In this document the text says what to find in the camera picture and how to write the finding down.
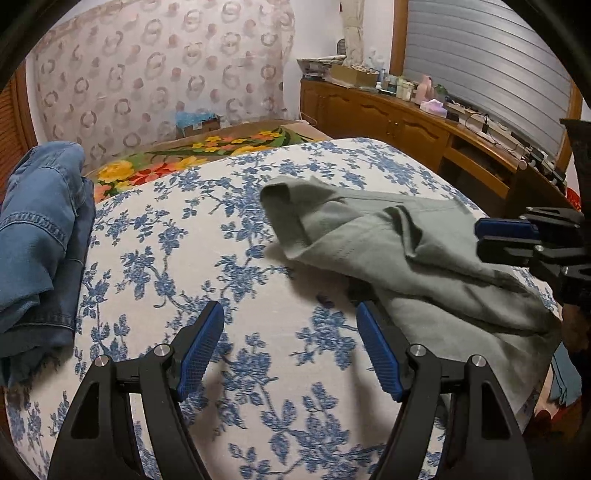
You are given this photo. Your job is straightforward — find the tied white curtain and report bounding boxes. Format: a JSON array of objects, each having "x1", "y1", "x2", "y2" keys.
[{"x1": 339, "y1": 0, "x2": 365, "y2": 65}]

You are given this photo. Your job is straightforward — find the blue floral bed sheet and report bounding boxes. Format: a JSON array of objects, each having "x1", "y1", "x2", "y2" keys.
[{"x1": 4, "y1": 137, "x2": 559, "y2": 480}]

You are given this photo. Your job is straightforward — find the yellow flower print blanket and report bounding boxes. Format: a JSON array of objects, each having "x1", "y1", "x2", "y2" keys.
[{"x1": 83, "y1": 121, "x2": 333, "y2": 204}]

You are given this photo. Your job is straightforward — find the teal cloth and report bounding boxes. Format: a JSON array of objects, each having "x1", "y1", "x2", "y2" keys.
[{"x1": 547, "y1": 342, "x2": 583, "y2": 407}]

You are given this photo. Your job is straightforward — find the wooden slatted wardrobe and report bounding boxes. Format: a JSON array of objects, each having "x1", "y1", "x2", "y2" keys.
[{"x1": 0, "y1": 69, "x2": 38, "y2": 195}]

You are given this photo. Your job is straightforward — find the wooden sideboard cabinet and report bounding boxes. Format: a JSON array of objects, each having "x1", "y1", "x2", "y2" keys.
[{"x1": 300, "y1": 78, "x2": 575, "y2": 217}]

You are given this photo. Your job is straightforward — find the ring pattern curtain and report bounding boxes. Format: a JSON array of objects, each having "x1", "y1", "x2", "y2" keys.
[{"x1": 31, "y1": 0, "x2": 296, "y2": 160}]

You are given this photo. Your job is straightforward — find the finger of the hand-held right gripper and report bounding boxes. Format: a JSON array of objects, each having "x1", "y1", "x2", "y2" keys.
[
  {"x1": 476, "y1": 235, "x2": 591, "y2": 280},
  {"x1": 475, "y1": 207, "x2": 586, "y2": 241}
]

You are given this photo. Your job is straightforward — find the grey-green pants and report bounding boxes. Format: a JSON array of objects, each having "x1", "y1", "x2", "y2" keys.
[{"x1": 260, "y1": 175, "x2": 561, "y2": 411}]

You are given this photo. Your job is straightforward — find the cardboard box with blue filling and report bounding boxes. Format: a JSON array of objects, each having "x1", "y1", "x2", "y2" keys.
[{"x1": 175, "y1": 111, "x2": 221, "y2": 138}]

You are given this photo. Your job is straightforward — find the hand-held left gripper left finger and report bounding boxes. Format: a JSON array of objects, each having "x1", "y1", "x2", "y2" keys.
[{"x1": 47, "y1": 300, "x2": 225, "y2": 480}]

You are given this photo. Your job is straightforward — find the open cardboard box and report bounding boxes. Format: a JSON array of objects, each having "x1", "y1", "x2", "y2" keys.
[{"x1": 330, "y1": 65, "x2": 379, "y2": 88}]

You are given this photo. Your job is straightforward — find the dark blue denim jeans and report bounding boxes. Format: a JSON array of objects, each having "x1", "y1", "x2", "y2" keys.
[{"x1": 0, "y1": 178, "x2": 96, "y2": 387}]

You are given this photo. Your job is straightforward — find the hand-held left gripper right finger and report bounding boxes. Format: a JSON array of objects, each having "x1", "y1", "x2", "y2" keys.
[{"x1": 355, "y1": 301, "x2": 534, "y2": 480}]

